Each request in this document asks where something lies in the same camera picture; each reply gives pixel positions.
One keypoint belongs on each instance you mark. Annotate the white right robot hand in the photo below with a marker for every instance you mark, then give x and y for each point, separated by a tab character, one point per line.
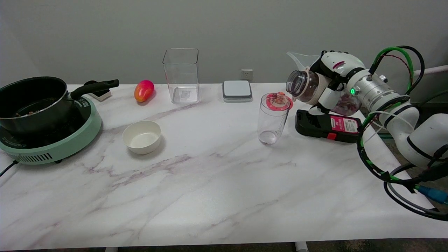
341	64

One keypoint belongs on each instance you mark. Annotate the pink candy pieces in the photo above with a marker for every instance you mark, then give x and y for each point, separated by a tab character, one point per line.
348	103

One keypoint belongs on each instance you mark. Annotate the clear plastic bottle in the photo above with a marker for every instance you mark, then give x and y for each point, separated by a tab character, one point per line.
302	85

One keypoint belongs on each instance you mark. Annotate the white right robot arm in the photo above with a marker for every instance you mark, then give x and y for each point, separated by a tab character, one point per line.
430	140

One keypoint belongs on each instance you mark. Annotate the clear plastic measuring jug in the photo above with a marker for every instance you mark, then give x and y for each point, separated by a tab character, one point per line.
302	60

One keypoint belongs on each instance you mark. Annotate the tall clear measuring cup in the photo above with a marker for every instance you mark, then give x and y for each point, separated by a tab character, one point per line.
271	122

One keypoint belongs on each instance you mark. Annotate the black device with red label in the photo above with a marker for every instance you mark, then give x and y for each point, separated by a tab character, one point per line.
315	125

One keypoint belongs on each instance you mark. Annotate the red round lid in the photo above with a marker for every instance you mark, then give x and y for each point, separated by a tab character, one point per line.
276	101

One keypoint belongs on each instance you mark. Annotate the floor vent grille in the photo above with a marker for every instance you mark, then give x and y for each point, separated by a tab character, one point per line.
383	135

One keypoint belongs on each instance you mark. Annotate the white pipe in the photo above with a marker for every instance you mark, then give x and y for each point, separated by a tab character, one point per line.
435	69

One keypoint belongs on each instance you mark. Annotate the grey white square scale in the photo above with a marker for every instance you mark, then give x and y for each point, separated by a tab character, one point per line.
237	90

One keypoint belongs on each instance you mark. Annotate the clear square storage container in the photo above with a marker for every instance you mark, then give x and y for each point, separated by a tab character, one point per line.
181	77

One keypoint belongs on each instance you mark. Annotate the white table leg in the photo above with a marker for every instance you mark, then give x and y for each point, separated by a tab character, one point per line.
301	247
111	250

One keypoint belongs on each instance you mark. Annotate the red orange toy mango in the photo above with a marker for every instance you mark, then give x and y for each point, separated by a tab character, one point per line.
144	90

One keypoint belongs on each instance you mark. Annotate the white bowl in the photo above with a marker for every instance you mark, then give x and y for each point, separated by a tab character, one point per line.
141	138

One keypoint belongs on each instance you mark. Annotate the black white small gadget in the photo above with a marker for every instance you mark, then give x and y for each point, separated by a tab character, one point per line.
101	95

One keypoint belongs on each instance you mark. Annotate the green induction cooker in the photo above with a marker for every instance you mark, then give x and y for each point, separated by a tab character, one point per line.
63	147

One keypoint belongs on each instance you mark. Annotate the black saucepan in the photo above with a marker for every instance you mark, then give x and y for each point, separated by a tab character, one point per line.
31	105

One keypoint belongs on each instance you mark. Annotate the white wall socket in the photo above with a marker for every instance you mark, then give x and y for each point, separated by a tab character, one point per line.
246	74

